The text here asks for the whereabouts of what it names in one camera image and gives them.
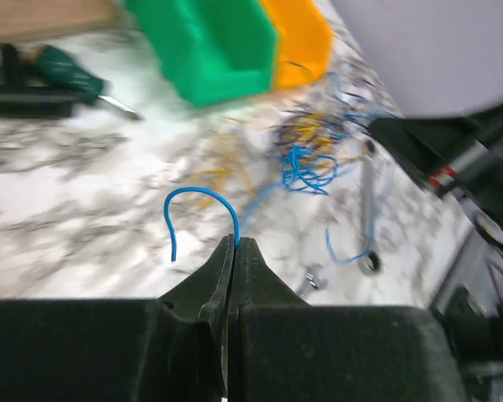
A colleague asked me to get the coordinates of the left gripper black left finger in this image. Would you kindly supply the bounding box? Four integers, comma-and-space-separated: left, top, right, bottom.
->
159, 234, 235, 401

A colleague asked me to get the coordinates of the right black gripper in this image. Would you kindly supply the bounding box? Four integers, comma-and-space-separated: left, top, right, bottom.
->
368, 101, 503, 197

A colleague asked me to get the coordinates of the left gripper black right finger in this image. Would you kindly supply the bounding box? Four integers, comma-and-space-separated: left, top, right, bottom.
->
228, 238, 313, 401

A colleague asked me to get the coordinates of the yellow cable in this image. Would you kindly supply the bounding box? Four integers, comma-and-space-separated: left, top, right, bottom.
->
188, 116, 366, 210

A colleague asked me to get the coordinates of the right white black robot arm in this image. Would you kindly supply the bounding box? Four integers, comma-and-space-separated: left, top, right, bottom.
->
369, 101, 503, 371

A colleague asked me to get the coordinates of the silver open-end wrench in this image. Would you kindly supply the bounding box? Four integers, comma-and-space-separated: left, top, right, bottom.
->
296, 265, 328, 299

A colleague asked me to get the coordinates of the orange plastic bin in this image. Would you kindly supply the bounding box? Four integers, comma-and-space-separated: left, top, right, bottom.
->
261, 0, 333, 90

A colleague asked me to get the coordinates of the green plastic bin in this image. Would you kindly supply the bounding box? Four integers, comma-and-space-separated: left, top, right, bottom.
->
125, 0, 277, 106

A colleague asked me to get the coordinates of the wooden board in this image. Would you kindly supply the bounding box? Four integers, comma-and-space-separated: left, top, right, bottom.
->
0, 0, 121, 44

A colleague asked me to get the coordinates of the black cylindrical tool handle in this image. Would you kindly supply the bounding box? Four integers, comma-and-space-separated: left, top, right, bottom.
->
0, 85, 78, 119

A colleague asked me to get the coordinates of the green handled screwdriver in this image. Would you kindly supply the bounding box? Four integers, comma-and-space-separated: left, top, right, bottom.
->
21, 44, 143, 121

